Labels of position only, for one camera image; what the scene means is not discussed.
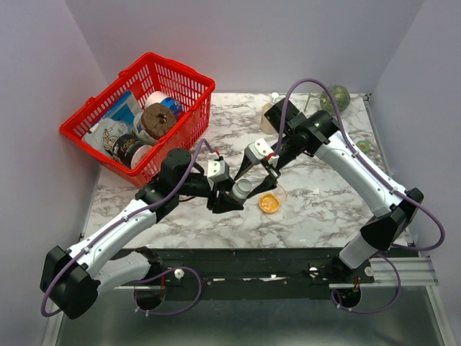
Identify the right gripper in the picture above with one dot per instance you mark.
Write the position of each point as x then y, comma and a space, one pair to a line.
269, 183

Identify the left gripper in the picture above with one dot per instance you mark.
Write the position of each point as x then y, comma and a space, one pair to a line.
224, 202

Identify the small pill bottle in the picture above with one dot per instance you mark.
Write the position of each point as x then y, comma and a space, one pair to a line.
241, 189

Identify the clear dish lid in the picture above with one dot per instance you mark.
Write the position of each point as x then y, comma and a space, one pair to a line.
280, 193

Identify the orange pill dish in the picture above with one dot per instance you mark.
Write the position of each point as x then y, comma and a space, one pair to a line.
269, 203

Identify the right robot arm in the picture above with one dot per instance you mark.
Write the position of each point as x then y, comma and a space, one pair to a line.
392, 205

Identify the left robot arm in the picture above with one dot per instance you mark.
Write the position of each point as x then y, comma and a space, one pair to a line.
74, 278

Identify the beige soap pump bottle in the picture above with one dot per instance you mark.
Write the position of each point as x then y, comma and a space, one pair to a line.
265, 124

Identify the brown round cork block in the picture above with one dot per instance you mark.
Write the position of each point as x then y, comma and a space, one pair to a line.
157, 120

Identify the green cylinder bottle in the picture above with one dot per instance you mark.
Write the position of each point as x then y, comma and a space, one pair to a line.
364, 146

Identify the white printed cup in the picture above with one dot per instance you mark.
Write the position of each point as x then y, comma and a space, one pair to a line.
140, 131

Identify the black face cream tub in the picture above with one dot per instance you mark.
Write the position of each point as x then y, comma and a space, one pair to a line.
130, 150

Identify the green melon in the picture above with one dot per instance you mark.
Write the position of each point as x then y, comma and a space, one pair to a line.
342, 98

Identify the white blue tissue roll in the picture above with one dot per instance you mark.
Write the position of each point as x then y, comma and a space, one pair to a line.
165, 100

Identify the blue white packet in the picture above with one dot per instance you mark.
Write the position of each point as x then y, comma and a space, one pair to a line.
121, 113

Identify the silver cartoon snack bag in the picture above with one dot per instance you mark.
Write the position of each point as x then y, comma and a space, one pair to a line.
103, 135

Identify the red plastic shopping basket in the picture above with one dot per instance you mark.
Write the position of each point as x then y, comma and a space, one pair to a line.
147, 74

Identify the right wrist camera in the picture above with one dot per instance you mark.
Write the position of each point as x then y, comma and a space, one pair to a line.
257, 147

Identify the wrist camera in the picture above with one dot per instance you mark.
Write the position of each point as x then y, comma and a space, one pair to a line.
257, 147
217, 169

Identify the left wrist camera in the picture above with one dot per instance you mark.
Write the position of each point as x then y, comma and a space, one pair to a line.
217, 169

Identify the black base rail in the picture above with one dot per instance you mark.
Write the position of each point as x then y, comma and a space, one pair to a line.
252, 274

